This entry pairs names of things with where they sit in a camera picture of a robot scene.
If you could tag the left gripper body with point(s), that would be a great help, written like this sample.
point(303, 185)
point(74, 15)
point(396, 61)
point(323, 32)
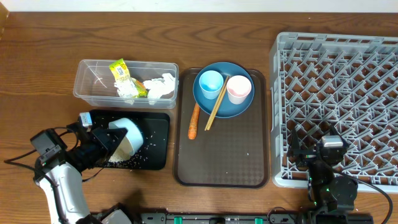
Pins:
point(90, 154)

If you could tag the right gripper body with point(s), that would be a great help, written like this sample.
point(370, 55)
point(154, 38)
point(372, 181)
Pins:
point(306, 157)

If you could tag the light blue rice bowl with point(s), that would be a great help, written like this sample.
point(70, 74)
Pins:
point(132, 129)

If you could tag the yellow green snack wrapper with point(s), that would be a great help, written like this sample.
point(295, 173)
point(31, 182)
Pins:
point(124, 81)

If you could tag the white napkin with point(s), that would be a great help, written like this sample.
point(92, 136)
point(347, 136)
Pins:
point(157, 87)

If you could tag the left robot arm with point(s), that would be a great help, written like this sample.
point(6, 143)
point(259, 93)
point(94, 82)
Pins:
point(58, 172)

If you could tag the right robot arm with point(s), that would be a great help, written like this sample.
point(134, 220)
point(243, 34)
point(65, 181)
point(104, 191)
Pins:
point(333, 196)

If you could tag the grey dishwasher rack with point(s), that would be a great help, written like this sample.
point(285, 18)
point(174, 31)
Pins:
point(345, 81)

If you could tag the white rice pile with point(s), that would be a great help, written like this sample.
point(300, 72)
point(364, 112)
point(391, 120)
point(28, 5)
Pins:
point(119, 154)

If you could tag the black plastic tray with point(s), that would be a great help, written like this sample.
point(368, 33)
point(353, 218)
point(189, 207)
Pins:
point(154, 128)

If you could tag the clear plastic bin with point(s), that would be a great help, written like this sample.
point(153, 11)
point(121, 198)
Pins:
point(94, 83)

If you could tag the brown serving tray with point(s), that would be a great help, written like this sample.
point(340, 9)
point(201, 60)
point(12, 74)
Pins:
point(233, 153)

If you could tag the dark blue plate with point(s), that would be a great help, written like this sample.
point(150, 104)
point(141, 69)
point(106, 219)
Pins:
point(227, 109)

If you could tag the pink cup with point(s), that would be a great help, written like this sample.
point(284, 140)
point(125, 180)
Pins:
point(238, 88)

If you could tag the orange carrot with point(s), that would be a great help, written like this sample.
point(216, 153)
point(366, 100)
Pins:
point(193, 126)

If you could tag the right wooden chopstick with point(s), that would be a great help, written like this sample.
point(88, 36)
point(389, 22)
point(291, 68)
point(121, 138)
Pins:
point(217, 107)

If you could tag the wooden chopstick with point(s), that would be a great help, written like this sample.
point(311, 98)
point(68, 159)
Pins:
point(215, 107)

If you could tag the left wooden chopstick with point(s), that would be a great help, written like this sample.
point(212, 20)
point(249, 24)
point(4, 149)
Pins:
point(215, 107)

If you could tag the light blue cup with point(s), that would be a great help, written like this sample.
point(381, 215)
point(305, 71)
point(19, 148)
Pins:
point(211, 83)

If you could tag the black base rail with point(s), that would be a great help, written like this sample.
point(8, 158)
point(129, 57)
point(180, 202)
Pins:
point(217, 218)

